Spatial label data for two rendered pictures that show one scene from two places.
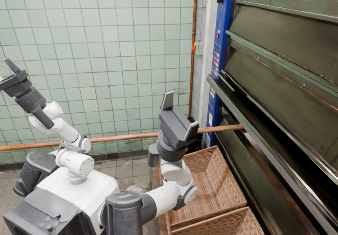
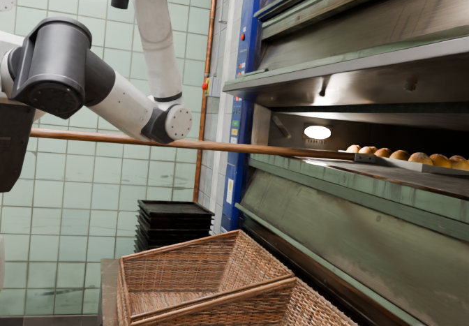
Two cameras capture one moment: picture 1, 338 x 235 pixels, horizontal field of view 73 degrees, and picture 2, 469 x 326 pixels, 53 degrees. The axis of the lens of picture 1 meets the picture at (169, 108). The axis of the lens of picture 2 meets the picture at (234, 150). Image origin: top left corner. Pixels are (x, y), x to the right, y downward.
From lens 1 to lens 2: 84 cm
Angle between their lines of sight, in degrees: 27
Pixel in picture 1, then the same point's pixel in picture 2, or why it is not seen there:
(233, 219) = (267, 310)
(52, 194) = not seen: outside the picture
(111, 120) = (24, 230)
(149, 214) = (100, 67)
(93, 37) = not seen: hidden behind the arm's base
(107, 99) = (26, 181)
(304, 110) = (360, 26)
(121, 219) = (51, 37)
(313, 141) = (373, 43)
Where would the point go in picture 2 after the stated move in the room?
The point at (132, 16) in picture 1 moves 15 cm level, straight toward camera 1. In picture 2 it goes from (103, 33) to (103, 28)
